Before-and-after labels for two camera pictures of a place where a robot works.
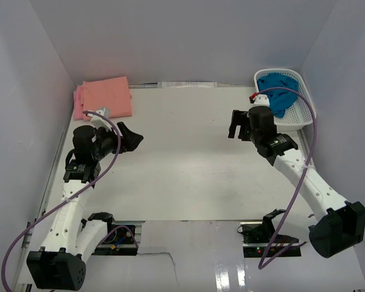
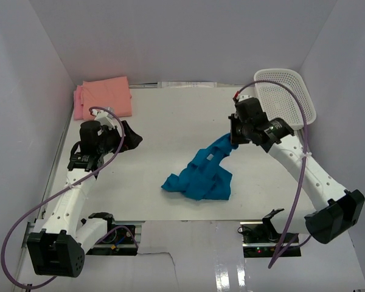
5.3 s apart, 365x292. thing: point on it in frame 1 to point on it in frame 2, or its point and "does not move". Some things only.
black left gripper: (129, 140) does not move
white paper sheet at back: (186, 84) does not move
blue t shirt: (279, 101) to (202, 178)
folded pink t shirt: (78, 103) does not move
